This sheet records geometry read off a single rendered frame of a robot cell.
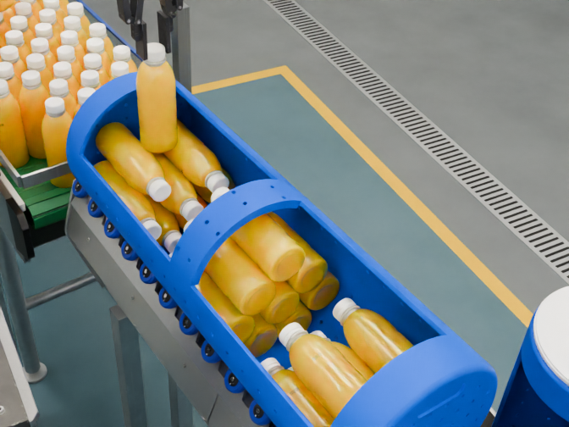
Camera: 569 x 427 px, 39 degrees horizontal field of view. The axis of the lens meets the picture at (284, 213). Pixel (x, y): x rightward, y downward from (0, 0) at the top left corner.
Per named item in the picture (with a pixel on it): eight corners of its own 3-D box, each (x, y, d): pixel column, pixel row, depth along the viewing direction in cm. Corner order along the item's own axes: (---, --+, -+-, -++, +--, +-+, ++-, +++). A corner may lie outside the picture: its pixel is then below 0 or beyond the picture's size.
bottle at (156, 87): (184, 148, 154) (181, 60, 142) (149, 158, 151) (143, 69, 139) (168, 129, 159) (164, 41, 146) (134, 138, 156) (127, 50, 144)
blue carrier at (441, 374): (331, 551, 114) (365, 426, 96) (69, 208, 166) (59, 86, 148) (471, 459, 128) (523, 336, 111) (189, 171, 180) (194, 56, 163)
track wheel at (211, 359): (222, 346, 137) (229, 346, 138) (207, 331, 140) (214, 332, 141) (209, 368, 138) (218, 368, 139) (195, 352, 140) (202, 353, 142)
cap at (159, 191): (157, 175, 146) (162, 180, 145) (170, 184, 150) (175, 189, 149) (144, 191, 147) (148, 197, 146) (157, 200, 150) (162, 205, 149)
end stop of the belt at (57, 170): (24, 189, 171) (21, 178, 169) (22, 186, 172) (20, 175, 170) (188, 132, 190) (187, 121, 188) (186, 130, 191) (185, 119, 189)
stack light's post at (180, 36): (188, 307, 276) (176, 10, 204) (182, 300, 278) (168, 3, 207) (198, 302, 278) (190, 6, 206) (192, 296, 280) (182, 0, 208)
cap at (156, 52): (168, 59, 142) (168, 50, 141) (148, 64, 141) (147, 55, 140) (159, 49, 145) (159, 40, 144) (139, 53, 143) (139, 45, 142)
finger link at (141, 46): (146, 23, 136) (142, 24, 136) (147, 59, 141) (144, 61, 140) (138, 15, 138) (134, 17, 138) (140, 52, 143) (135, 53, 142)
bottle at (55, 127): (44, 185, 181) (30, 113, 168) (60, 166, 186) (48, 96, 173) (73, 191, 179) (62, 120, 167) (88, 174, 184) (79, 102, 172)
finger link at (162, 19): (157, 11, 140) (160, 9, 140) (159, 47, 144) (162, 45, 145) (165, 18, 138) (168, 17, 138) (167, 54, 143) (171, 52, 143)
